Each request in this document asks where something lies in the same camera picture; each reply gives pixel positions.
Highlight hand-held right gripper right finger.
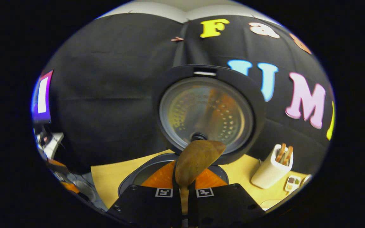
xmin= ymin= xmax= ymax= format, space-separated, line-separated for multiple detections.
xmin=187 ymin=168 xmax=265 ymax=227

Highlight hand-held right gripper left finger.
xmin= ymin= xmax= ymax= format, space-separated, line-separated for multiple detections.
xmin=106 ymin=160 xmax=183 ymax=227

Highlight wooden spoon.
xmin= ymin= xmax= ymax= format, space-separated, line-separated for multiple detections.
xmin=175 ymin=140 xmax=227 ymax=216

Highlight dark grey rice cooker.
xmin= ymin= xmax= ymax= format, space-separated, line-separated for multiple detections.
xmin=118 ymin=65 xmax=266 ymax=197

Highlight white plastic object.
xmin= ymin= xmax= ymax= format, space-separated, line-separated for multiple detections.
xmin=42 ymin=132 xmax=64 ymax=159

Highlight white toaster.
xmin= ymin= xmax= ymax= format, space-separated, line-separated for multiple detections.
xmin=251 ymin=144 xmax=294 ymax=189

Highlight white divided bean dish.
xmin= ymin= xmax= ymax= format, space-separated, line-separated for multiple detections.
xmin=285 ymin=175 xmax=302 ymax=192

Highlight toast bread slice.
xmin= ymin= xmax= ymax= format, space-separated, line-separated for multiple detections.
xmin=283 ymin=146 xmax=293 ymax=166
xmin=275 ymin=143 xmax=287 ymax=162

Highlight purple lit monitor screen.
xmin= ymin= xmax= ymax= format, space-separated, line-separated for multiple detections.
xmin=31 ymin=70 xmax=54 ymax=124

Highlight black backdrop cloth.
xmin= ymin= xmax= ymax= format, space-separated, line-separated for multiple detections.
xmin=35 ymin=14 xmax=335 ymax=174

